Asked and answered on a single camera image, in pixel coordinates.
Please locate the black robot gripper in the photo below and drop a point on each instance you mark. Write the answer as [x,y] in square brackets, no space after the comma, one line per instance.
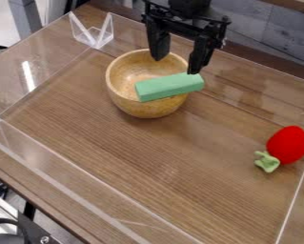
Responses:
[187,18]

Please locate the red plush strawberry green stem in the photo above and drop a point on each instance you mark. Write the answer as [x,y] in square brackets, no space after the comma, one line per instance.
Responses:
[284,149]

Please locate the green rectangular block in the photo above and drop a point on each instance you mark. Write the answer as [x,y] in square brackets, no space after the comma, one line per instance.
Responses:
[166,86]

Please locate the wooden bowl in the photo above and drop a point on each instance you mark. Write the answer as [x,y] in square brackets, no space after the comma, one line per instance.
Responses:
[135,68]

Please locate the clear acrylic tray walls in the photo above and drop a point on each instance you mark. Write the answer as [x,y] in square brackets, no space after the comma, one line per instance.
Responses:
[149,181]

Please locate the black bracket with bolt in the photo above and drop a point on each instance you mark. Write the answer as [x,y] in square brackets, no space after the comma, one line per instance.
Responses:
[38,235]

